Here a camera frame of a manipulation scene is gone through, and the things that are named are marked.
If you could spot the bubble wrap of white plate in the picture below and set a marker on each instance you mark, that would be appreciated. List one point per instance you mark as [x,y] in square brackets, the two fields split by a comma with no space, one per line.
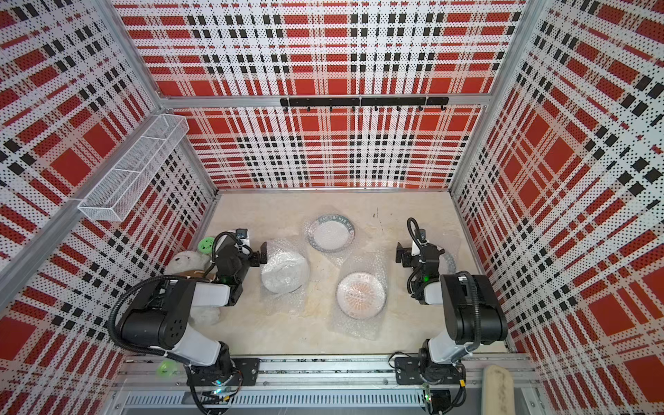
[293,303]

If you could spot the white teddy bear toy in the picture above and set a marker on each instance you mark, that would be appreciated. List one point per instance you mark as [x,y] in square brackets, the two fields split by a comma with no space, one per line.
[195,264]

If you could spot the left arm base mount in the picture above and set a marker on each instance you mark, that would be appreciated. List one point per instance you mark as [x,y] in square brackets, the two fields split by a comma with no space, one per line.
[242,372]

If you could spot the black hook rail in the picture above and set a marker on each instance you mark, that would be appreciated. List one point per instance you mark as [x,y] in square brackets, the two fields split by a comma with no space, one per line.
[309,103]

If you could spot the bubble wrap of orange plate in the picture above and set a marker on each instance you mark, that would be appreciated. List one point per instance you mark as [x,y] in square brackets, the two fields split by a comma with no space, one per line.
[361,261]

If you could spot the green round button toy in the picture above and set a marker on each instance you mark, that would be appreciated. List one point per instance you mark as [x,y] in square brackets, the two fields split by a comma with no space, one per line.
[206,245]

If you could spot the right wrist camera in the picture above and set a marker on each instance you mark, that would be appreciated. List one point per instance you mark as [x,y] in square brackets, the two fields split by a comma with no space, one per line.
[419,240]

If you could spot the grey rimmed plate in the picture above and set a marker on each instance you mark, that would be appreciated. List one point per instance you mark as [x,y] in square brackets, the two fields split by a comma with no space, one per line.
[447,264]
[331,233]

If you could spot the white plate in wrap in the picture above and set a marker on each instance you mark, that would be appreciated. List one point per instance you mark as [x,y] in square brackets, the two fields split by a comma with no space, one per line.
[285,272]

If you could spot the bubble wrap of right plate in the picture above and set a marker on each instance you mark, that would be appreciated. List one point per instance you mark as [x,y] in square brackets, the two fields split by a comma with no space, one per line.
[451,241]

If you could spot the white wire mesh basket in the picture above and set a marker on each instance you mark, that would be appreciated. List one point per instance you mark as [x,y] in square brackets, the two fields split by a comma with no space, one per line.
[117,193]

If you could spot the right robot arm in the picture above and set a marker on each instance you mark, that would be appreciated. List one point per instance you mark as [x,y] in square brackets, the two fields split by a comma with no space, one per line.
[472,316]

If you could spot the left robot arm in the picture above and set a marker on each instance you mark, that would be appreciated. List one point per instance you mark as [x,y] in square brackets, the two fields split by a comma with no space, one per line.
[153,316]

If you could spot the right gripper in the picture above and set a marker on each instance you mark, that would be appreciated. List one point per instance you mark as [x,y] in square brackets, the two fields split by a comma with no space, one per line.
[408,257]

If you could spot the orange pattern dinner plate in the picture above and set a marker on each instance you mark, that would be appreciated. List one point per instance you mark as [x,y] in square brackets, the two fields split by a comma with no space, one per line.
[361,296]

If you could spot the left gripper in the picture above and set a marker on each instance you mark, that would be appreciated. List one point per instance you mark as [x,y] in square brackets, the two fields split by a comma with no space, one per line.
[254,254]

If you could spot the bubble wrap of rear plate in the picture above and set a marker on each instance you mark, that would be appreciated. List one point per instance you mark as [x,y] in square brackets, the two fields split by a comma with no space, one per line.
[336,258]

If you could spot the grey rimmed plate right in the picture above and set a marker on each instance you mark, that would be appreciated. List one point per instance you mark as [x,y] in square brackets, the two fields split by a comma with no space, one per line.
[447,264]

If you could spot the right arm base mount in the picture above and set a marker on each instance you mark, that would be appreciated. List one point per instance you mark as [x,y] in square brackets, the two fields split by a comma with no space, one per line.
[412,371]

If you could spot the grey rimmed plate rear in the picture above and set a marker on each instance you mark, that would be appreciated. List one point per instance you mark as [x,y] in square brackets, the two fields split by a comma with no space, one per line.
[331,233]

